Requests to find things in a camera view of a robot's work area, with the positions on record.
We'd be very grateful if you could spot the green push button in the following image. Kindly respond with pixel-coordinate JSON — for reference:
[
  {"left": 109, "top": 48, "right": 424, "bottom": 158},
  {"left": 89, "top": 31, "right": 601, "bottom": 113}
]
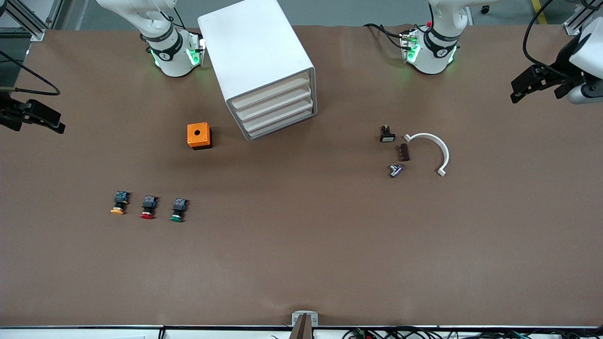
[{"left": 170, "top": 198, "right": 189, "bottom": 223}]

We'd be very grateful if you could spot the yellow push button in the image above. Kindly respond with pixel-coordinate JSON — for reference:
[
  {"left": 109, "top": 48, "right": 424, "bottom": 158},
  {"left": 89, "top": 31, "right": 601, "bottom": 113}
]
[{"left": 110, "top": 191, "right": 131, "bottom": 216}]

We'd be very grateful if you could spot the red push button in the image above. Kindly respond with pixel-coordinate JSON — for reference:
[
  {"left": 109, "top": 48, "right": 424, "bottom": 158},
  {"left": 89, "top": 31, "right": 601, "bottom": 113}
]
[{"left": 140, "top": 194, "right": 159, "bottom": 220}]

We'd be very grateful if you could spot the orange box with hole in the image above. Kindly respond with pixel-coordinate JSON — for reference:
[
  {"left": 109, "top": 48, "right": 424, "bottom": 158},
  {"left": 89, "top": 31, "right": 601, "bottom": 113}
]
[{"left": 187, "top": 122, "right": 212, "bottom": 150}]

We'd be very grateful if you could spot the aluminium frame profile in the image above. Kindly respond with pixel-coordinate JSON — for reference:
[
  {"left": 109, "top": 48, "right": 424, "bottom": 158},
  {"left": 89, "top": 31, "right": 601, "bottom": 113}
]
[
  {"left": 563, "top": 0, "right": 596, "bottom": 36},
  {"left": 8, "top": 0, "right": 48, "bottom": 42}
]

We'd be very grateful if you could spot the white curved bracket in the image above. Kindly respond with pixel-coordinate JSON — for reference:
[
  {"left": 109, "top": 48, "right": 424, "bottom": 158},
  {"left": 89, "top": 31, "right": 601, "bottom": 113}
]
[{"left": 404, "top": 133, "right": 450, "bottom": 177}]

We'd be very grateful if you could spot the black left base cable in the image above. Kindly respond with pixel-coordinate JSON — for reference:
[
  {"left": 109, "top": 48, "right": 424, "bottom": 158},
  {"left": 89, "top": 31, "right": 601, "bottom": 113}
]
[{"left": 363, "top": 23, "right": 407, "bottom": 50}]

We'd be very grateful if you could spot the black base cable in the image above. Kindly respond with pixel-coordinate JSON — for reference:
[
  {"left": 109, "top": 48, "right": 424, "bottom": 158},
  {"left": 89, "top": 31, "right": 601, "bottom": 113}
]
[
  {"left": 363, "top": 23, "right": 407, "bottom": 50},
  {"left": 167, "top": 6, "right": 187, "bottom": 30}
]

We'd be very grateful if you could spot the black right base cable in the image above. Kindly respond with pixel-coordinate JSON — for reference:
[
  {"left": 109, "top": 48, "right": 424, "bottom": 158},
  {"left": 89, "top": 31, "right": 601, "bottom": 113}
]
[{"left": 167, "top": 6, "right": 187, "bottom": 30}]

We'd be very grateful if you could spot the white table edge rail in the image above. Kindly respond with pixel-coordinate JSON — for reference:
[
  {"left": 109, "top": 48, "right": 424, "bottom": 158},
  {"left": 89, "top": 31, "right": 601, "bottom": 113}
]
[{"left": 0, "top": 325, "right": 603, "bottom": 339}]

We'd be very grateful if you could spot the black cable bundle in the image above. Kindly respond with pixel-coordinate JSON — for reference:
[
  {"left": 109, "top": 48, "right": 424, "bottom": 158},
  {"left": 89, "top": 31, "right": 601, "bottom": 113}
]
[{"left": 342, "top": 327, "right": 603, "bottom": 339}]

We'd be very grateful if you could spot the brown camera post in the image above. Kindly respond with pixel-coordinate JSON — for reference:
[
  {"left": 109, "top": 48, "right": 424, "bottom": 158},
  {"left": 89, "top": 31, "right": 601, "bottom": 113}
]
[{"left": 289, "top": 315, "right": 314, "bottom": 339}]

